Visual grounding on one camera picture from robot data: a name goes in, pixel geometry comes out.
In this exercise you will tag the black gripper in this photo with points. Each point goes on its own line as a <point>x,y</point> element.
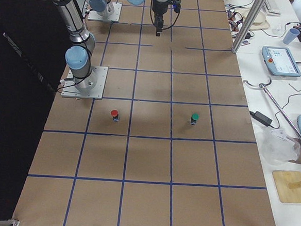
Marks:
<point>159,5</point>

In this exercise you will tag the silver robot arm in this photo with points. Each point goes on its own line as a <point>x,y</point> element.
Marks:
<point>103,8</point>
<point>78,57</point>

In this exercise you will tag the green push button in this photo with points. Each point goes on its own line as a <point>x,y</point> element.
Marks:
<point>194,118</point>

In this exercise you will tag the red push button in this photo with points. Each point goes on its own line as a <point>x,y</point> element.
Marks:
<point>115,115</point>

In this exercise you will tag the beige tray with plate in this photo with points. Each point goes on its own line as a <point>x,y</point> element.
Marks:
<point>260,21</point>

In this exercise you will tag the blue plastic cup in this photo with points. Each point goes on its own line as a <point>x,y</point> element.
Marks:
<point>290,35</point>

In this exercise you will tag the black power adapter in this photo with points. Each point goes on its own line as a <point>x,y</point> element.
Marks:
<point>266,121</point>

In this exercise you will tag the clear plastic bag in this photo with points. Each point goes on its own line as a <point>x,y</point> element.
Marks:
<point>277,147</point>

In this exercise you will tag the wooden board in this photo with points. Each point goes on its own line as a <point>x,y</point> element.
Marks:
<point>288,185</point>

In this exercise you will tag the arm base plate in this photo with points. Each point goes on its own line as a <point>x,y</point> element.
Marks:
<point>93,16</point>
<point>91,87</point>

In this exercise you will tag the aluminium frame post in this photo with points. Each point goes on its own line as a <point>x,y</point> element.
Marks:
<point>253,12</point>

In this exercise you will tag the metal rod with handle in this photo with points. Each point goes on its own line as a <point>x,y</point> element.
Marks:
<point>263,86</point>

